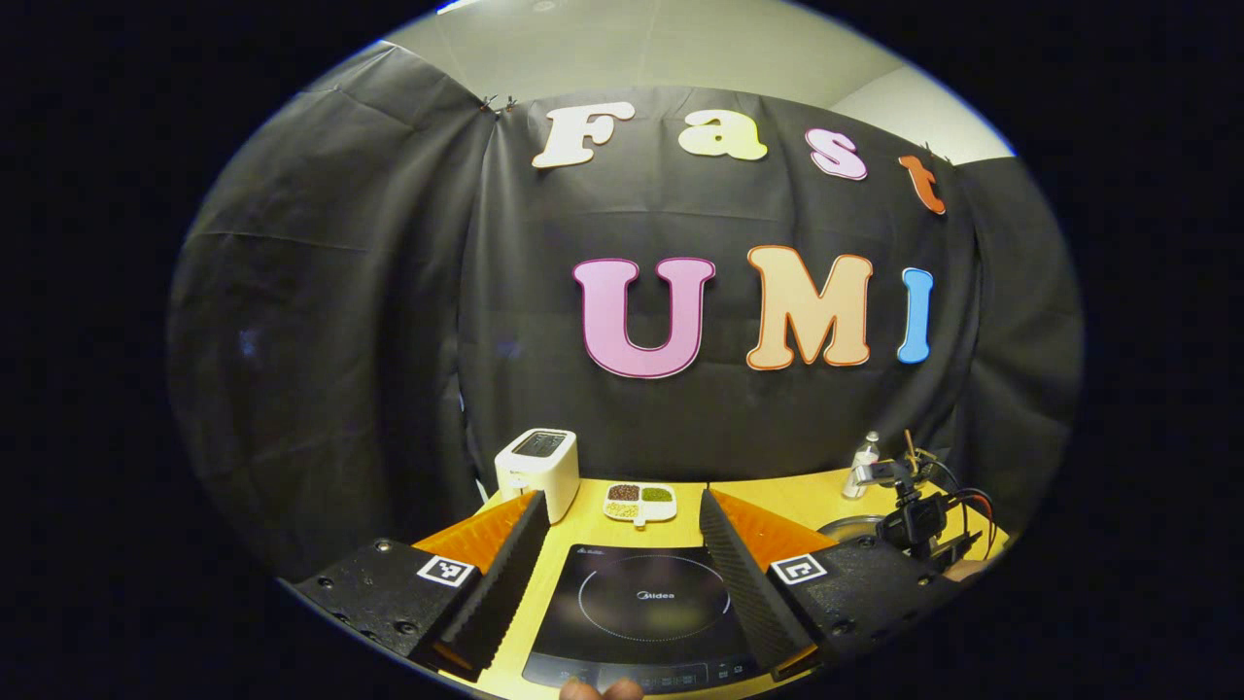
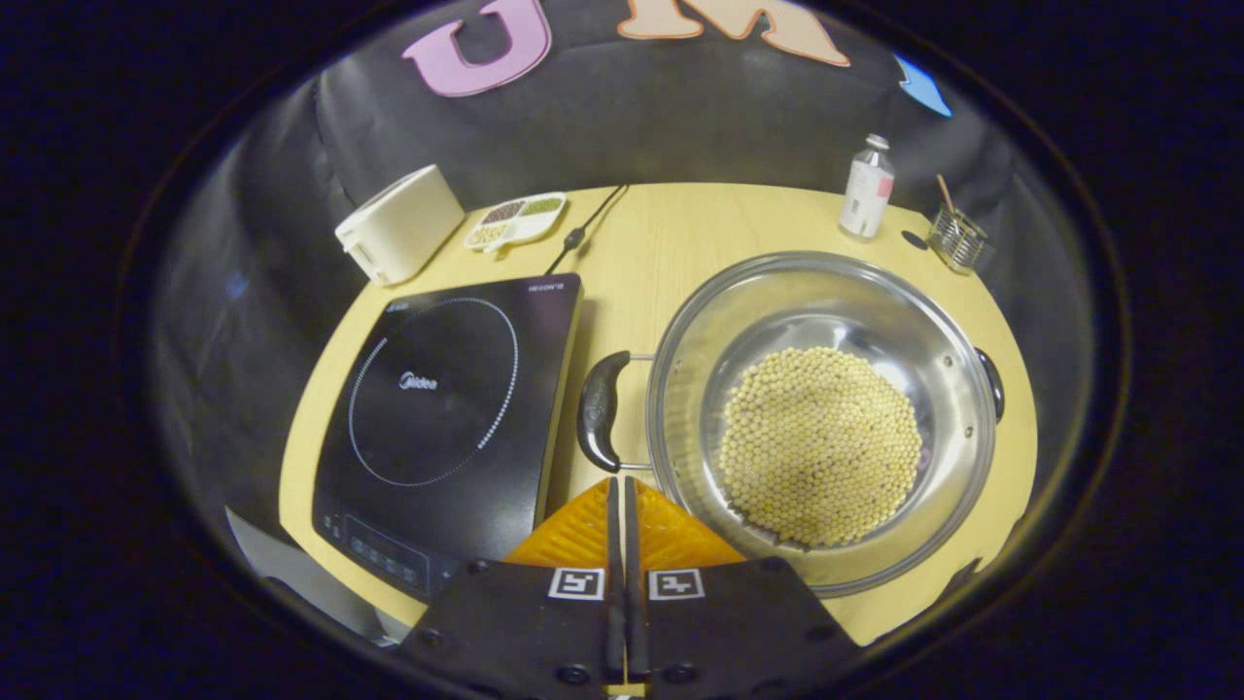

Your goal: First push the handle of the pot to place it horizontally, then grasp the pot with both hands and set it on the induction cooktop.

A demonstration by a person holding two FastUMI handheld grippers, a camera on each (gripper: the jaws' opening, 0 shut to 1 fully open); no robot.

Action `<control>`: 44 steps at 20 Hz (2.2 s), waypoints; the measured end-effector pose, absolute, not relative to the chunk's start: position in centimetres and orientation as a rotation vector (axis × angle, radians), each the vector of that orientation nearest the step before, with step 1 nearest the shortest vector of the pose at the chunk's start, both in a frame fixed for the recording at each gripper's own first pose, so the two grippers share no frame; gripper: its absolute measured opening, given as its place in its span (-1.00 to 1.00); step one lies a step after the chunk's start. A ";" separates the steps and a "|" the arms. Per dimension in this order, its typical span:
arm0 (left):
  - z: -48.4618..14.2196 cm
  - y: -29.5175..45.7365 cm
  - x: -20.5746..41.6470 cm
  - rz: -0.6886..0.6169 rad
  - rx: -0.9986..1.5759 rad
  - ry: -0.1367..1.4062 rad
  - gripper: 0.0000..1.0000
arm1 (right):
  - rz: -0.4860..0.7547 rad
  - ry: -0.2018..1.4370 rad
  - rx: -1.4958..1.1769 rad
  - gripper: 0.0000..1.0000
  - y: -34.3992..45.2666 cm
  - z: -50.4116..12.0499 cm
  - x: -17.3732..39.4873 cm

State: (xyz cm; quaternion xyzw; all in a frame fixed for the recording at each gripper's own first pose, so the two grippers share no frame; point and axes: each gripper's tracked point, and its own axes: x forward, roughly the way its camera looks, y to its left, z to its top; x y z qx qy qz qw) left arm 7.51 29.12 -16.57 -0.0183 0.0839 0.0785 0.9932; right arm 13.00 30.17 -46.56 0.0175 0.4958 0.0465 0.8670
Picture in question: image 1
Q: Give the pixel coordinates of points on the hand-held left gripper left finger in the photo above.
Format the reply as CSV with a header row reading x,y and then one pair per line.
x,y
501,574

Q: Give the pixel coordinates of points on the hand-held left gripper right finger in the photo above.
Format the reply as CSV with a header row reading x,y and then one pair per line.
x,y
739,583

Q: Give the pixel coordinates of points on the steel pot with beans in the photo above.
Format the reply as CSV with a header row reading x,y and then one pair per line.
x,y
846,527

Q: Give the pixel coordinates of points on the black induction cooktop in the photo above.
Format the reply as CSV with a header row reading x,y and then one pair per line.
x,y
632,632

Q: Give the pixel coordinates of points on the clear plastic bottle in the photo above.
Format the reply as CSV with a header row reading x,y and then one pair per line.
x,y
861,472

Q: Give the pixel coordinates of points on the wooden stick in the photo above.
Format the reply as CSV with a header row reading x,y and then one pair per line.
x,y
910,445

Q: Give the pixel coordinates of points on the white toaster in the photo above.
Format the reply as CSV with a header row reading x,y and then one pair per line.
x,y
539,467

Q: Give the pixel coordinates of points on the white divided dish with beans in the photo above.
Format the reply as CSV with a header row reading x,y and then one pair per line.
x,y
639,503

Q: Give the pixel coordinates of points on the black backdrop cloth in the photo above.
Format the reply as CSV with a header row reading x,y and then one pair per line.
x,y
389,292

